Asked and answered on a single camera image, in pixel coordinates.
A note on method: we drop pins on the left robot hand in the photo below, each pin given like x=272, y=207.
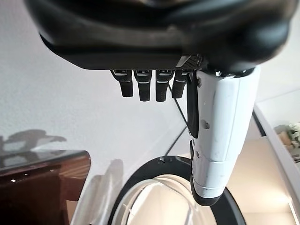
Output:
x=140, y=35

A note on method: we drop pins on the white flower bouquet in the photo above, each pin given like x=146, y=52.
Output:
x=294, y=131

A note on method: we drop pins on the white counter cabinet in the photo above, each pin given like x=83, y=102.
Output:
x=262, y=175

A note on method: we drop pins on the dark brown glossy stool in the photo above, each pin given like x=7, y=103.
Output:
x=35, y=187

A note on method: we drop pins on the round glass washer door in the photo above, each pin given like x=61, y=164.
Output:
x=152, y=201

